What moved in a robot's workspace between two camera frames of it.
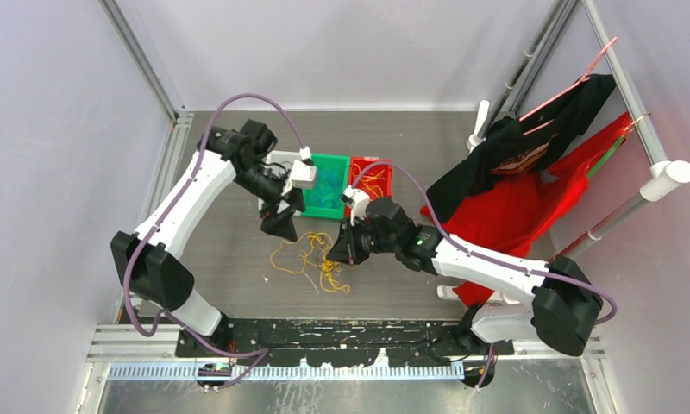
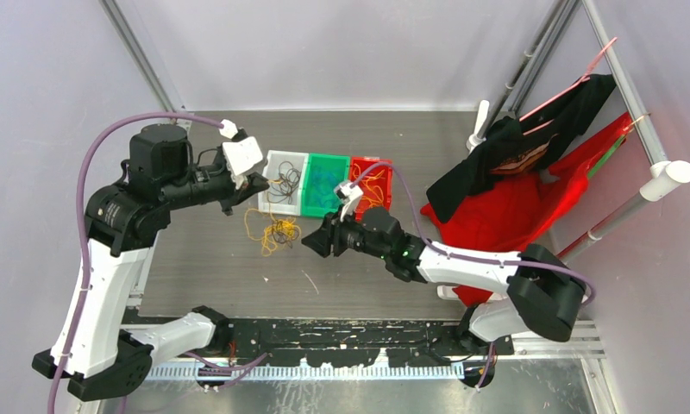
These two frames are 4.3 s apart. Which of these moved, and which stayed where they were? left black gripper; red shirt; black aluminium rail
Moved: left black gripper
Stayed: black aluminium rail; red shirt
